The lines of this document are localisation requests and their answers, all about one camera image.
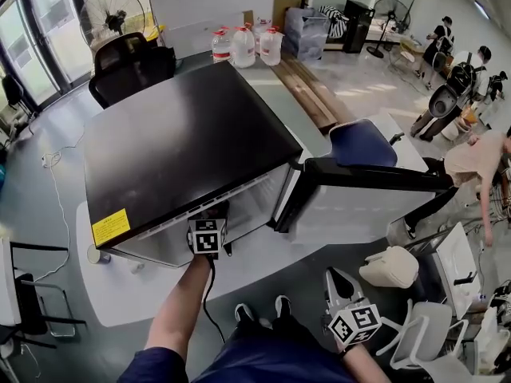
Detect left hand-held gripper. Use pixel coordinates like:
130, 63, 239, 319
186, 200, 230, 260

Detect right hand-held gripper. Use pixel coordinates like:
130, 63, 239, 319
321, 267, 383, 349

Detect black mini fridge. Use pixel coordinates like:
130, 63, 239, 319
82, 59, 461, 270

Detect person's right forearm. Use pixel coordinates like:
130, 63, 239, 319
339, 340, 402, 383

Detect person's left forearm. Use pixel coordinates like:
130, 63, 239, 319
148, 253, 213, 353

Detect person's right shoe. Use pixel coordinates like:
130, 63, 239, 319
275, 294, 293, 319

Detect person's shoe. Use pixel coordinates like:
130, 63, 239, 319
275, 294, 293, 319
234, 302, 256, 323

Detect person's left shoe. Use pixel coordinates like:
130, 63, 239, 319
234, 302, 256, 323

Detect person's dark blue trousers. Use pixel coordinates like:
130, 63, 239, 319
118, 317, 360, 383

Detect blue grey can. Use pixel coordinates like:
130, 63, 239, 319
87, 244, 112, 264

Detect white panel chair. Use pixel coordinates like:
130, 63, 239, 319
404, 221, 483, 319

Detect blue padded chair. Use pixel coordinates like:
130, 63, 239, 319
327, 118, 406, 168

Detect brown wooden planks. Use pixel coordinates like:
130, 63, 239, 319
273, 52, 356, 133

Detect black mesh office chair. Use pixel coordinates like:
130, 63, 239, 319
88, 31, 177, 110

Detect white folding side table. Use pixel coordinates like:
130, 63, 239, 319
0, 236, 23, 327

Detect clear plastic storage bag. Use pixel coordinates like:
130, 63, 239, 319
282, 6, 332, 62

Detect large round floor fan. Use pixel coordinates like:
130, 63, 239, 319
78, 0, 146, 52

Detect flat brown cardboard sheet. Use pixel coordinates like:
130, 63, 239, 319
272, 0, 311, 28

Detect black white striped bag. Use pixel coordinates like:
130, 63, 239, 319
318, 4, 349, 38

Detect black cabinet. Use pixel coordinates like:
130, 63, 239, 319
342, 0, 376, 54

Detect glass doors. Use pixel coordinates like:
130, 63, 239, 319
0, 0, 95, 113

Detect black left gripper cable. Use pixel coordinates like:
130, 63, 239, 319
202, 253, 227, 345

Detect white tube frame chair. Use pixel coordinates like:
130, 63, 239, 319
374, 298, 470, 370

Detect white extension cable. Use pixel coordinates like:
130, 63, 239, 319
33, 145, 87, 283

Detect black metal frame chair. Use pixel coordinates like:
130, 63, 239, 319
0, 240, 88, 361

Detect black standing pedestal fan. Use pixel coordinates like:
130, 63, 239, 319
366, 0, 413, 59

